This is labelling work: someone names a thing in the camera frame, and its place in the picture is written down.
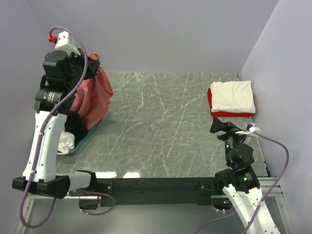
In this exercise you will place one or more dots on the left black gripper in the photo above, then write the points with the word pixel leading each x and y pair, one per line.
pixel 73 56

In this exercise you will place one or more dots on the teal plastic basket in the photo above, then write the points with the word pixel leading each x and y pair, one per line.
pixel 84 140

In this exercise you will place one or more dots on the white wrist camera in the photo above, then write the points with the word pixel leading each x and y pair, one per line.
pixel 64 42
pixel 251 131

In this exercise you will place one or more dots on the crumpled white t shirt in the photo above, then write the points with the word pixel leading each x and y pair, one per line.
pixel 66 143

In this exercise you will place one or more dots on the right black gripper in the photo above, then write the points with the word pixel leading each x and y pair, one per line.
pixel 230 129

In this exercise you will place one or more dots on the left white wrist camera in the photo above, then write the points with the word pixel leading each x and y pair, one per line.
pixel 64 42

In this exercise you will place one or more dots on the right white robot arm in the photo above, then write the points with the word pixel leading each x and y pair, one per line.
pixel 239 182

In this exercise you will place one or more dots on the black base crossbar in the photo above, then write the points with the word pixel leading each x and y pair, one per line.
pixel 154 191

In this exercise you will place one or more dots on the pink t shirt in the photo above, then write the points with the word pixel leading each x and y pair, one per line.
pixel 102 99

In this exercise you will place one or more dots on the folded red t shirt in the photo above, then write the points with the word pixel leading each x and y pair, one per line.
pixel 222 113

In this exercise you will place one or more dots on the folded white t shirt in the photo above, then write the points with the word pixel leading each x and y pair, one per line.
pixel 232 97

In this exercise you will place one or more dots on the black t shirt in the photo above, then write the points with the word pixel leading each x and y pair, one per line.
pixel 77 119

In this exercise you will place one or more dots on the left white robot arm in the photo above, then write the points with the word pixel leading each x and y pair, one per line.
pixel 52 104

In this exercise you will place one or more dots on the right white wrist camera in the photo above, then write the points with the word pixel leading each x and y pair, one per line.
pixel 251 131

